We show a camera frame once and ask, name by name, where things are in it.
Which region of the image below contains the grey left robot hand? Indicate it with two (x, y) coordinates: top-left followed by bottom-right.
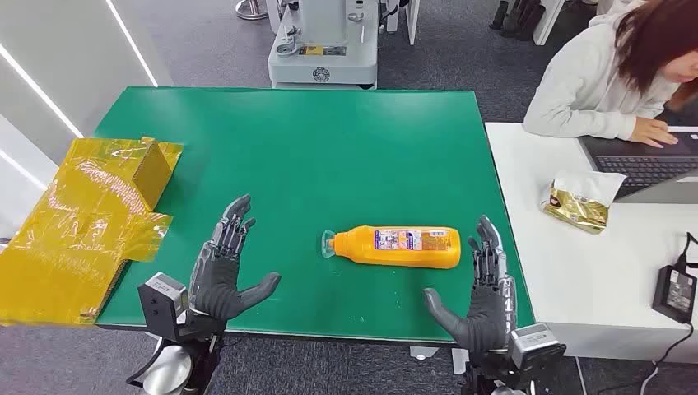
(188, 193), (282, 323)

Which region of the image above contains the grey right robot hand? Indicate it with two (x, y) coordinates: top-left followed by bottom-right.
(422, 214), (518, 356)

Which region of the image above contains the orange detergent bottle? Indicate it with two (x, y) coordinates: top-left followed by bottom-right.
(320, 225), (463, 271)

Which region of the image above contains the white desk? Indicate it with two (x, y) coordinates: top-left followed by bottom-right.
(484, 122), (698, 365)

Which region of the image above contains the gold and white snack bag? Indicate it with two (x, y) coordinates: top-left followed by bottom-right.
(539, 170), (628, 235)

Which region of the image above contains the yellow taped cardboard box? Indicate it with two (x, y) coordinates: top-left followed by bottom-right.
(0, 136), (185, 328)

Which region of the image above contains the green table mat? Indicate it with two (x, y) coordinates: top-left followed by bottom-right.
(93, 86), (537, 345)

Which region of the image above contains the black power adapter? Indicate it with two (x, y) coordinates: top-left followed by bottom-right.
(652, 264), (698, 323)

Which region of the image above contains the dark laptop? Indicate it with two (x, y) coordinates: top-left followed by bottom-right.
(578, 126), (698, 206)

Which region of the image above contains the person's hand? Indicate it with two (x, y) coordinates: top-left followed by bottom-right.
(628, 115), (680, 149)

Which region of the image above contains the white machine base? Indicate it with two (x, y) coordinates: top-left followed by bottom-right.
(267, 0), (380, 90)

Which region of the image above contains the chrome stand base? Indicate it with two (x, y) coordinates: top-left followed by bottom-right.
(235, 0), (269, 21)

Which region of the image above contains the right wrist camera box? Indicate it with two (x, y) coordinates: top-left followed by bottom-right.
(507, 323), (567, 373)

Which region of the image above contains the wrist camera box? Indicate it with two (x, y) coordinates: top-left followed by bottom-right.
(507, 323), (567, 373)
(137, 272), (191, 342)

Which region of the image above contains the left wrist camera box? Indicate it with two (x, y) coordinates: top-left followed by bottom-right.
(137, 272), (191, 342)

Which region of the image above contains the black adapter cable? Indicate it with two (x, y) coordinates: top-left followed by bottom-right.
(676, 231), (698, 272)
(638, 321), (696, 395)

